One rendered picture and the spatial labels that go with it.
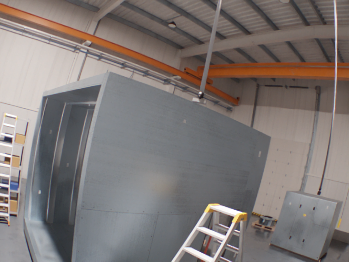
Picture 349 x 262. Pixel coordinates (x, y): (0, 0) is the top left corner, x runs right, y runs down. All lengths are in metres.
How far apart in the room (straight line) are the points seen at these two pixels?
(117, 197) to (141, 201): 0.26
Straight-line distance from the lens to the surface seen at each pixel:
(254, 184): 3.67
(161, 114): 2.28
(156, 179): 2.36
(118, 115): 2.06
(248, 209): 3.75
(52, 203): 5.78
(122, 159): 2.13
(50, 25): 10.44
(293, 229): 8.88
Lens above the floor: 2.76
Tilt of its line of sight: 2 degrees up
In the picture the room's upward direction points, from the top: 13 degrees clockwise
